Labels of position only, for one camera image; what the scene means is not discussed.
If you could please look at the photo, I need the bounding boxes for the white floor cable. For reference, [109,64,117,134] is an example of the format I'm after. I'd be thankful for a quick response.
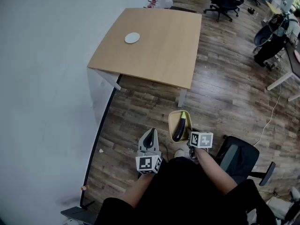
[253,64,285,147]

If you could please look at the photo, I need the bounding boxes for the person's right forearm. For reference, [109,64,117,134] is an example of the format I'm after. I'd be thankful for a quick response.
[195,147,238,196]

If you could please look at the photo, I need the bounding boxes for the person's left forearm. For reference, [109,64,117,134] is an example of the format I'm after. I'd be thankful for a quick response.
[121,172,156,209]

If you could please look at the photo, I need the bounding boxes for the white round plate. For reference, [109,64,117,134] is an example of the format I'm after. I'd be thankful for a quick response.
[124,32,141,44]

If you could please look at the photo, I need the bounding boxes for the person's black shirt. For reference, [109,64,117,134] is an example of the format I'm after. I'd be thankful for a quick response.
[94,157,279,225]

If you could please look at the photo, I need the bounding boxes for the person's white shoe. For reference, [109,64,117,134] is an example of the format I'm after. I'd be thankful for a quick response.
[174,149,191,160]

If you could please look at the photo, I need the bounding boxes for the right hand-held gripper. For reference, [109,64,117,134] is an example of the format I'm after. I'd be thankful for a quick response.
[187,131,214,162]

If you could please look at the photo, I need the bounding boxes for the purple eggplant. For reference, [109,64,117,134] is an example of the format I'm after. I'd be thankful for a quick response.
[172,111,188,142]

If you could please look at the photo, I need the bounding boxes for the black grey office chair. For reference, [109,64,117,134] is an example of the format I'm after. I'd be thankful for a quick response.
[215,135,277,187]

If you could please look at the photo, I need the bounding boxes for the dark grey chair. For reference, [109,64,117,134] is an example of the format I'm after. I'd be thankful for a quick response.
[169,6,197,14]

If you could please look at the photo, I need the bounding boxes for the grey shell chair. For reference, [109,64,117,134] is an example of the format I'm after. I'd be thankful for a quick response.
[254,26,273,48]

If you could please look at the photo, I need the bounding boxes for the yellow rectangular tray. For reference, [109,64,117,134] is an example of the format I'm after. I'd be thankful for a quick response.
[168,110,194,143]

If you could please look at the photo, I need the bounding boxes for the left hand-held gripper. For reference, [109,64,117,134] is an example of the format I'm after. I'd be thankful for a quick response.
[135,128,164,174]

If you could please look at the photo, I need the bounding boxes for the dark desk with white legs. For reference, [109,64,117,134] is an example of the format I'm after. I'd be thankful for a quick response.
[266,40,300,102]

